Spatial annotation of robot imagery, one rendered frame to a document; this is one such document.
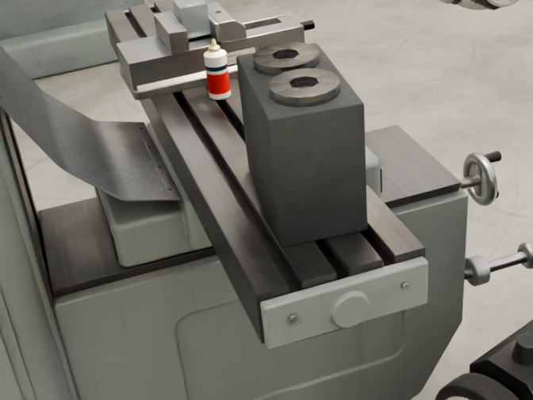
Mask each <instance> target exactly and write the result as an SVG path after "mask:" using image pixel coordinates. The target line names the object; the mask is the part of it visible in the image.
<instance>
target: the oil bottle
mask: <svg viewBox="0 0 533 400"><path fill-rule="evenodd" d="M204 59H205V70H206V77H207V83H208V89H209V97H210V98H211V99H214V100H222V99H226V98H228V97H229V96H230V95H231V88H230V81H229V74H228V62H227V56H226V51H225V50H222V49H220V46H219V45H217V43H216V41H215V39H212V40H211V46H209V50H208V51H207V52H205V53H204Z"/></svg>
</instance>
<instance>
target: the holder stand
mask: <svg viewBox="0 0 533 400"><path fill-rule="evenodd" d="M236 63H237V71H238V78H239V85H240V98H241V106H242V112H243V126H244V133H245V140H246V147H247V161H248V167H249V170H250V173H251V176H252V178H253V180H254V182H255V185H256V187H257V190H258V192H259V195H260V198H261V199H262V201H263V205H264V207H265V209H266V212H267V215H268V217H269V218H270V222H271V224H272V226H273V229H274V231H275V234H276V236H277V238H278V242H279V244H280V245H281V246H282V247H285V246H289V245H293V244H300V243H305V242H309V241H313V240H320V239H324V238H329V237H336V236H341V235H345V234H349V233H356V232H361V231H365V230H367V200H366V142H365V113H364V103H363V102H362V100H361V99H360V98H359V96H358V95H357V94H356V93H355V92H354V90H353V89H352V88H351V86H350V85H349V83H348V82H347V81H346V79H345V78H344V77H343V76H342V75H341V74H340V72H339V71H338V69H337V68H336V67H335V65H334V64H333V63H332V61H331V60H330V59H329V58H328V57H327V55H326V54H325V53H324V51H323V50H322V49H321V47H320V46H319V45H318V43H313V44H305V43H299V42H285V43H277V44H272V45H268V46H266V47H264V48H261V49H259V50H258V51H257V52H255V53H250V54H245V55H240V56H237V57H236Z"/></svg>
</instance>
